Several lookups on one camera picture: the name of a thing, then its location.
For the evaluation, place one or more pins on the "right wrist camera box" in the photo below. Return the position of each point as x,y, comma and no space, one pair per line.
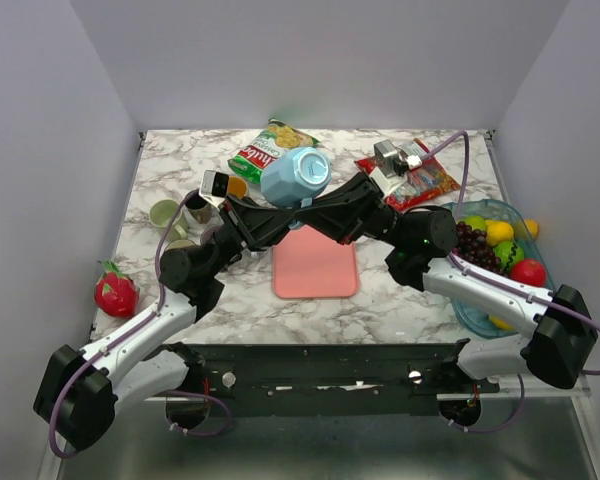
390,167

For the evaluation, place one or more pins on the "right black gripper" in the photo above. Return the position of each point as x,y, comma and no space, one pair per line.
338,215

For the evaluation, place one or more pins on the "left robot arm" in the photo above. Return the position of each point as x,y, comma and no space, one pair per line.
82,389

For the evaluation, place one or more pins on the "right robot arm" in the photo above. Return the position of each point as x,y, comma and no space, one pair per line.
554,334

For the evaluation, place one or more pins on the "yellow lemon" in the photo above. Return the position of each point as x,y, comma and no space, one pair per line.
498,232

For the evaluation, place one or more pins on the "light blue mug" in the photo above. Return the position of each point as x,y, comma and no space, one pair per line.
296,179

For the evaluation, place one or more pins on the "brown mug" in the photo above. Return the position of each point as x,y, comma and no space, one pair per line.
199,209

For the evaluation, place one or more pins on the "yellow banana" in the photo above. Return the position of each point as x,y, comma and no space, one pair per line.
500,324

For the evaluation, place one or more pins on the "red dragon fruit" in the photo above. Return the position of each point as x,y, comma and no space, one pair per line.
115,292

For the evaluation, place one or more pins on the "green mug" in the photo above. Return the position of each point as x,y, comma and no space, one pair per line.
166,217

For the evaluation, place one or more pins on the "yellow fruit outside basket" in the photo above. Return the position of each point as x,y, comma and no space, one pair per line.
527,228

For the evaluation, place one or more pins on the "purple grapes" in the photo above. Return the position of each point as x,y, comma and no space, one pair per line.
472,247

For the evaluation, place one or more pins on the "green pear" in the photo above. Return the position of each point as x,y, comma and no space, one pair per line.
475,223

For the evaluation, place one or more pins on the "purple mug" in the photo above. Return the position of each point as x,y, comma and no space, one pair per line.
208,234

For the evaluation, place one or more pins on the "blue glazed mug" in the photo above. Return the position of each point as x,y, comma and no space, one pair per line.
237,187

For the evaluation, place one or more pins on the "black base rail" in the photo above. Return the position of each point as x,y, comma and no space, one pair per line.
305,380

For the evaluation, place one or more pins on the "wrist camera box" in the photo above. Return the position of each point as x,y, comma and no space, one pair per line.
390,167
214,187

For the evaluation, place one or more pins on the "red apple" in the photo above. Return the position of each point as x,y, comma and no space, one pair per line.
529,272

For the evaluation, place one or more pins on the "pink tray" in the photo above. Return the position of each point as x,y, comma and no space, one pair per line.
309,265

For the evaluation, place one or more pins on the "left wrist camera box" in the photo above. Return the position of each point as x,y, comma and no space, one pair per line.
214,187

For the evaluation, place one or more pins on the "green chips bag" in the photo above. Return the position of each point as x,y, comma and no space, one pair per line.
276,139

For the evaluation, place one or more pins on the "red snack bag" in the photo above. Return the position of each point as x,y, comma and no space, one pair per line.
423,184

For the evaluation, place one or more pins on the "cream mug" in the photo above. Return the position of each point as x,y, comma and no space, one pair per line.
180,244

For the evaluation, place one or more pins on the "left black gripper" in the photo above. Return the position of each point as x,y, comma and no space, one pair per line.
264,226

